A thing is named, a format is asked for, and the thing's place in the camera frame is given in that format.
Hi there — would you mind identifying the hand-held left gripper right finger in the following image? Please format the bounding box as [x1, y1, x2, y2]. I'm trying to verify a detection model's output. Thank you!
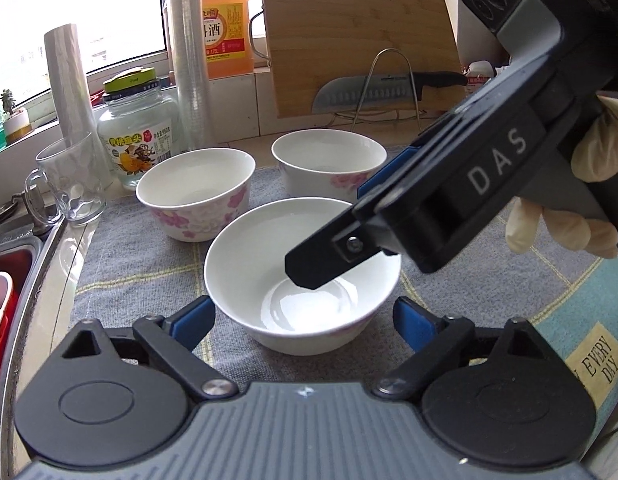
[373, 296, 552, 401]

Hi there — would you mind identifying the steel wire rack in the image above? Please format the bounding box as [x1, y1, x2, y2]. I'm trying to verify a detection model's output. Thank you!
[329, 47, 434, 133]

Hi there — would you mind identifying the white bowl pink floral print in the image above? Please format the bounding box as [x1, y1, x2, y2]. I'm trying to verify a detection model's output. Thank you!
[271, 129, 387, 201]
[136, 147, 256, 243]

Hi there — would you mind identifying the clear glass mug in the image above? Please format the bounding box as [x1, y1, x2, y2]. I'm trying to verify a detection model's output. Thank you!
[24, 132, 107, 228]

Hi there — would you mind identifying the glass jar green lid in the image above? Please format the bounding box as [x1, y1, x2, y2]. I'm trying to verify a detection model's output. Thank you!
[97, 67, 180, 188]

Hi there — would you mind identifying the clear plastic wrap roll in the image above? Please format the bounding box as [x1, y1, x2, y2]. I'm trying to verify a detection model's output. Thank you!
[44, 24, 100, 161]

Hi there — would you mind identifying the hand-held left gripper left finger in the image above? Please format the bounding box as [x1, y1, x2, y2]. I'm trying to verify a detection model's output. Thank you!
[64, 296, 240, 401]

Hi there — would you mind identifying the small potted plant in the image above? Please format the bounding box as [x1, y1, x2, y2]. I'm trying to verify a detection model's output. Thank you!
[1, 89, 32, 143]

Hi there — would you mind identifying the orange cooking wine jug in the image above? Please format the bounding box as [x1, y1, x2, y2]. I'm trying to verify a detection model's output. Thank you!
[201, 0, 256, 80]

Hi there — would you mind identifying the white ceramic bowl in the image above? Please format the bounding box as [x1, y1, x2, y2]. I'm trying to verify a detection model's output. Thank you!
[204, 197, 402, 357]

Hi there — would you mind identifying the grey checked table mat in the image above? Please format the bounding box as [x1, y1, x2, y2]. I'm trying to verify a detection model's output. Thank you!
[69, 145, 618, 411]

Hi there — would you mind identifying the kitchen knife black handle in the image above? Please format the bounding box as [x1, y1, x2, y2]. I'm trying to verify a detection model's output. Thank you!
[311, 71, 468, 115]

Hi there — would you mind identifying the red basin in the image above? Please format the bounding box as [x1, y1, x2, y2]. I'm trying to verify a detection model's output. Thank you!
[0, 245, 37, 311]

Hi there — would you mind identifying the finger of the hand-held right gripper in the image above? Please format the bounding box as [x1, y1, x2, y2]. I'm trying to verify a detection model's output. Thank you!
[356, 102, 470, 202]
[285, 20, 598, 290]

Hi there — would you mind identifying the person's right hand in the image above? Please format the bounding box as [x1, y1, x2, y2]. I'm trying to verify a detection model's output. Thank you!
[506, 95, 618, 259]

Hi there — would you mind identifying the stack of clear plastic cups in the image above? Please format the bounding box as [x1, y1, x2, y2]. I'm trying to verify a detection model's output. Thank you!
[165, 0, 212, 153]

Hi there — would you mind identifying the bamboo cutting board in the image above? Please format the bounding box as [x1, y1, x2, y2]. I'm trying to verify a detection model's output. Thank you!
[259, 0, 464, 120]

